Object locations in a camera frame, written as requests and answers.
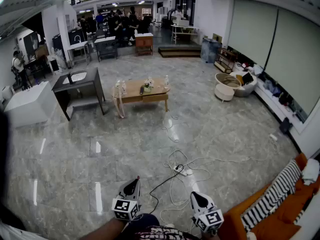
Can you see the black faucet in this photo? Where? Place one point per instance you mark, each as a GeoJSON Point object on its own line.
{"type": "Point", "coordinates": [70, 79]}

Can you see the white cloth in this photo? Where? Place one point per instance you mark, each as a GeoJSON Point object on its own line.
{"type": "Point", "coordinates": [311, 171]}

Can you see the white power adapter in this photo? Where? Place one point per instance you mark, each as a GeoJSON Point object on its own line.
{"type": "Point", "coordinates": [273, 137]}

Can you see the metal shelf rack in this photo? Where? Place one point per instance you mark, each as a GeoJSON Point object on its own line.
{"type": "Point", "coordinates": [226, 59]}

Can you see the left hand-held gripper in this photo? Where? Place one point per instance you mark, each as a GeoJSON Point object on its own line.
{"type": "Point", "coordinates": [125, 207]}

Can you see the person's dark printed shirt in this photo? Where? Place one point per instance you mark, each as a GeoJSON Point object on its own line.
{"type": "Point", "coordinates": [165, 234]}

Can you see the person's dark blue trousers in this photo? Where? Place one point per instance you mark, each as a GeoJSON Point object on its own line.
{"type": "Point", "coordinates": [145, 221]}

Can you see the black laptop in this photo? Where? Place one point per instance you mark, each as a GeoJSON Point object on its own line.
{"type": "Point", "coordinates": [247, 78]}

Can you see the white frame table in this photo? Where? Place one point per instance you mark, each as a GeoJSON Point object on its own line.
{"type": "Point", "coordinates": [77, 45]}

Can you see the dark vanity cabinet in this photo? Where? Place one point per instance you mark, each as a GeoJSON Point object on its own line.
{"type": "Point", "coordinates": [90, 84]}

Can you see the small cream round table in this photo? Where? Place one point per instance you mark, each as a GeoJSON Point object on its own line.
{"type": "Point", "coordinates": [223, 91]}

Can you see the grey roller blind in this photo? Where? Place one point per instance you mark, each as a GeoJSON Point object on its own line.
{"type": "Point", "coordinates": [295, 59]}
{"type": "Point", "coordinates": [252, 31]}

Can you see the black display board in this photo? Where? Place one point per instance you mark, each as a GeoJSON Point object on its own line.
{"type": "Point", "coordinates": [77, 37]}

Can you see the white round chair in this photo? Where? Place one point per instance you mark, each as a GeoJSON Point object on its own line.
{"type": "Point", "coordinates": [246, 90]}

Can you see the dark frame table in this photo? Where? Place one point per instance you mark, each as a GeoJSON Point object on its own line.
{"type": "Point", "coordinates": [106, 40]}

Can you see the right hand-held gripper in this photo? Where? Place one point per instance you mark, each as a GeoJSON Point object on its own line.
{"type": "Point", "coordinates": [208, 220]}

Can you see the white framed black panel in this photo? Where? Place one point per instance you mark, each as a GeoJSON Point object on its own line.
{"type": "Point", "coordinates": [54, 65]}

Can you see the striped black white blanket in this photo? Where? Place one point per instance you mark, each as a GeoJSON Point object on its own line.
{"type": "Point", "coordinates": [275, 191]}

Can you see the wooden coffee table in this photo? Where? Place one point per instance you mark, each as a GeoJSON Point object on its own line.
{"type": "Point", "coordinates": [133, 85]}

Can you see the clear plastic bottle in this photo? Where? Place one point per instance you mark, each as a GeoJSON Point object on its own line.
{"type": "Point", "coordinates": [124, 89]}
{"type": "Point", "coordinates": [166, 82]}

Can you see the white power strip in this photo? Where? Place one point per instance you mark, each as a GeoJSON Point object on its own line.
{"type": "Point", "coordinates": [181, 171]}

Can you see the dark grey box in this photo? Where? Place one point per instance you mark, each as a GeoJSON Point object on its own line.
{"type": "Point", "coordinates": [285, 126]}

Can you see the pile of clothes and bags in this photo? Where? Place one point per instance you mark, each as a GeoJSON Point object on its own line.
{"type": "Point", "coordinates": [272, 86]}

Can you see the dark remote control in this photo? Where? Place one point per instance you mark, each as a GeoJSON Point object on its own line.
{"type": "Point", "coordinates": [141, 90]}

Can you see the person's left forearm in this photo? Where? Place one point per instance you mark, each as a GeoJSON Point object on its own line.
{"type": "Point", "coordinates": [105, 230]}

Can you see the potted pink flowers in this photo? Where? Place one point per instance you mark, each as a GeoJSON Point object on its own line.
{"type": "Point", "coordinates": [148, 87]}

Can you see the wooden cabinet with white top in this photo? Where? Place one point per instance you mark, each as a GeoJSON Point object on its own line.
{"type": "Point", "coordinates": [143, 42]}

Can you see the blue grey marbled panel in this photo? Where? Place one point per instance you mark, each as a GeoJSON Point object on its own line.
{"type": "Point", "coordinates": [210, 50]}

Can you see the orange sofa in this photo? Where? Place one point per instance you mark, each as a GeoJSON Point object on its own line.
{"type": "Point", "coordinates": [287, 216]}

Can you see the white sink basin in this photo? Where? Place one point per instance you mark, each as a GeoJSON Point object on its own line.
{"type": "Point", "coordinates": [80, 76]}

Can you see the white bathtub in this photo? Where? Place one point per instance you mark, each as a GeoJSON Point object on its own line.
{"type": "Point", "coordinates": [27, 104]}

